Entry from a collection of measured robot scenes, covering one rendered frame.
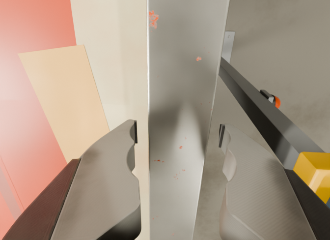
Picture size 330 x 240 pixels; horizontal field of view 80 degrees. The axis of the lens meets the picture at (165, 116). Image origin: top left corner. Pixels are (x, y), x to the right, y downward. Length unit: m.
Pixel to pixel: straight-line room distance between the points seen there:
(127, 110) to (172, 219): 0.09
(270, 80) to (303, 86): 0.19
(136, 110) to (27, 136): 0.10
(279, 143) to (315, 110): 1.11
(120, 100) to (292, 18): 1.13
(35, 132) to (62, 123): 0.03
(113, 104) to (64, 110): 0.04
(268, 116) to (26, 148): 0.37
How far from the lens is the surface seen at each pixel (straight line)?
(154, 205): 0.17
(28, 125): 0.20
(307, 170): 0.24
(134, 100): 0.15
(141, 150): 0.18
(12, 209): 0.29
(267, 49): 1.21
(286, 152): 0.35
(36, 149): 0.21
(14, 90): 0.19
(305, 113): 1.45
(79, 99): 0.17
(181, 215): 0.17
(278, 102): 0.52
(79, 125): 0.18
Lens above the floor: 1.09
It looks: 62 degrees down
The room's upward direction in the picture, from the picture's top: 175 degrees counter-clockwise
